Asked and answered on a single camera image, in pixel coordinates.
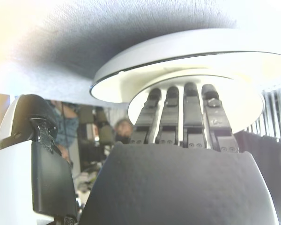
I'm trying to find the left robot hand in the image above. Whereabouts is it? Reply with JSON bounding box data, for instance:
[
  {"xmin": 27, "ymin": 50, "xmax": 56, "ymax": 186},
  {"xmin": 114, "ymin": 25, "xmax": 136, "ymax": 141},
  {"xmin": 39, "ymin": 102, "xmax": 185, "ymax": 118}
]
[{"xmin": 0, "ymin": 82, "xmax": 280, "ymax": 225}]

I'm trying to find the white plate with dark rim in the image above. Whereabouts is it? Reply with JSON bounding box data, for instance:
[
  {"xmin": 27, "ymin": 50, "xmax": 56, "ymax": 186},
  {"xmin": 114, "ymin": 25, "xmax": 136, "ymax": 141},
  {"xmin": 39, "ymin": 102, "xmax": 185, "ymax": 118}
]
[
  {"xmin": 93, "ymin": 27, "xmax": 281, "ymax": 82},
  {"xmin": 90, "ymin": 50, "xmax": 281, "ymax": 139}
]

